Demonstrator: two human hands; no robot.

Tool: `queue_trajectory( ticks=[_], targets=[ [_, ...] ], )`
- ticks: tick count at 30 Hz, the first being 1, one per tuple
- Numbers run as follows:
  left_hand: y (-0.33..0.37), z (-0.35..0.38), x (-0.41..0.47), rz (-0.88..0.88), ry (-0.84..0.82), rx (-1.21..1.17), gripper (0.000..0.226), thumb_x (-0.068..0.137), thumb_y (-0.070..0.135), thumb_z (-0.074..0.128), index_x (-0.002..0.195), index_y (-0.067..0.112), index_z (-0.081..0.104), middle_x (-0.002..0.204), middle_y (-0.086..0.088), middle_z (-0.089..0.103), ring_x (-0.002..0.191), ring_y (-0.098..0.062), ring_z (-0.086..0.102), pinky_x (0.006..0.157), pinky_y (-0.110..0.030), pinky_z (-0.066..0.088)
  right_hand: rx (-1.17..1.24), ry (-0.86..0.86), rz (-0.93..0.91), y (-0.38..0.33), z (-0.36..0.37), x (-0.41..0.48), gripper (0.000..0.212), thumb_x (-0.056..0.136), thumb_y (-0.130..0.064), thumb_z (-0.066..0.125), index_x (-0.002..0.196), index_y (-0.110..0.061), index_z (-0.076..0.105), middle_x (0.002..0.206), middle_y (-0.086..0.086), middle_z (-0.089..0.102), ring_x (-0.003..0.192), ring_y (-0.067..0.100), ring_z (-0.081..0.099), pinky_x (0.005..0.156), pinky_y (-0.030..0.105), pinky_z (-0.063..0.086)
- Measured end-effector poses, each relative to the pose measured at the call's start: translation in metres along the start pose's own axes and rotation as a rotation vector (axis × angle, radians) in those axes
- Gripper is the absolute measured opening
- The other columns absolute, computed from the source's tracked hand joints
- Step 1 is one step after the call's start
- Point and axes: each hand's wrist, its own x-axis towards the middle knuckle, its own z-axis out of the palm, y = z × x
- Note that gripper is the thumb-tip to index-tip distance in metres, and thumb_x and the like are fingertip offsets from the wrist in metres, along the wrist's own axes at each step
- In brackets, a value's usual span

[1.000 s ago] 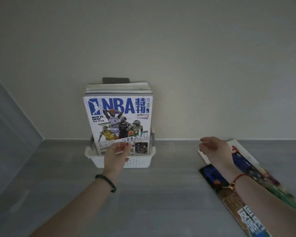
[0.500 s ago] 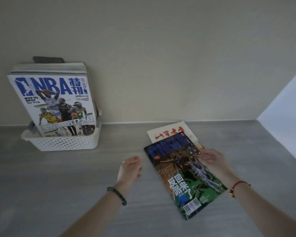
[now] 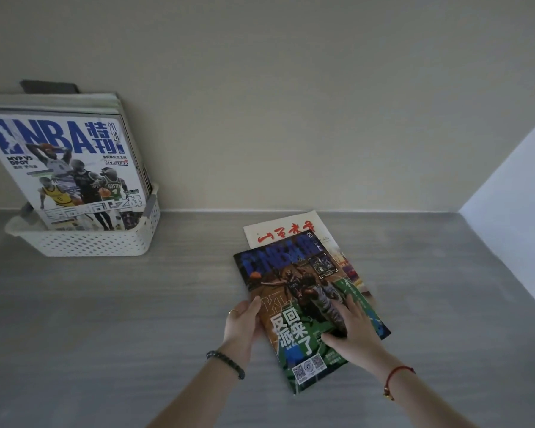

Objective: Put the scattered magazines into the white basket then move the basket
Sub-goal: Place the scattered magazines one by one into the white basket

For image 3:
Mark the person's left hand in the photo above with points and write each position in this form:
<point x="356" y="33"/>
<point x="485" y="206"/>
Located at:
<point x="238" y="327"/>

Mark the person's right hand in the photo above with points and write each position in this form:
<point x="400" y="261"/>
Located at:
<point x="359" y="341"/>

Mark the person's right thumb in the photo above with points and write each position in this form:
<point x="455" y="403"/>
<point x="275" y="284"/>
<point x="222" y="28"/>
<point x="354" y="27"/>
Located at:
<point x="332" y="339"/>

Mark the person's left thumb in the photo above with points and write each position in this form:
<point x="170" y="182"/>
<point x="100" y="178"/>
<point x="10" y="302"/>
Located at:
<point x="255" y="310"/>

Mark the person's right middle finger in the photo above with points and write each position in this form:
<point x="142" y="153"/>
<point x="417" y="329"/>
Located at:
<point x="354" y="306"/>

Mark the dark basketball magazine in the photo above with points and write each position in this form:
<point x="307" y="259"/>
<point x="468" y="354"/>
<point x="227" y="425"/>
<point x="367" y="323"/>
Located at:
<point x="294" y="289"/>

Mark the person's left forearm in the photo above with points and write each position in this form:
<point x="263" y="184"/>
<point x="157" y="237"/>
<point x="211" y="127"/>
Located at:
<point x="200" y="394"/>

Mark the person's right forearm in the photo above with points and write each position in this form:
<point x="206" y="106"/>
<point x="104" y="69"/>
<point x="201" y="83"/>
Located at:
<point x="421" y="398"/>

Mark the white magazine with red title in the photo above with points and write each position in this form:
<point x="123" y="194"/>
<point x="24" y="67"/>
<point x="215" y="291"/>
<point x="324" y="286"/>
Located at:
<point x="285" y="229"/>

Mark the white perforated plastic basket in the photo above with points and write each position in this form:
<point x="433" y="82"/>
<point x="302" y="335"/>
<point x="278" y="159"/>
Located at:
<point x="93" y="242"/>

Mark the white basketball magazine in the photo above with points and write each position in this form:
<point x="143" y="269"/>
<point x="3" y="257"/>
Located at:
<point x="67" y="169"/>

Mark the stack of magazines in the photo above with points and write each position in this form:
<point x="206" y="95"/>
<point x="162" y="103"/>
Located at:
<point x="71" y="103"/>

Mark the dark grey board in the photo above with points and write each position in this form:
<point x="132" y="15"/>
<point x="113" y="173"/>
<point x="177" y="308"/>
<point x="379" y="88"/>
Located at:
<point x="49" y="86"/>

